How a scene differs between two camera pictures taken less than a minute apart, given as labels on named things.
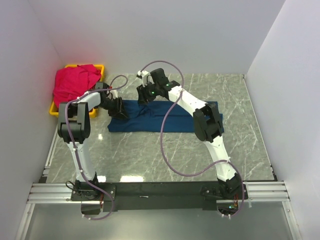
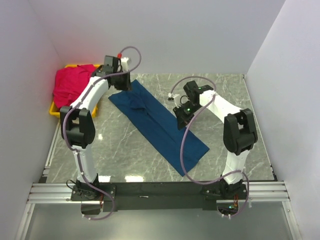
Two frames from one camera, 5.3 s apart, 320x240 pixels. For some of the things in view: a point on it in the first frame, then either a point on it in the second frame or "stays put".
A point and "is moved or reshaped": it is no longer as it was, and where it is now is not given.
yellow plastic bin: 54,111 stays put
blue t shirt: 149,118 is moved or reshaped
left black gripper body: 114,107 → 122,81
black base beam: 195,196 stays put
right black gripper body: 149,91 → 185,112
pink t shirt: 71,82 stays put
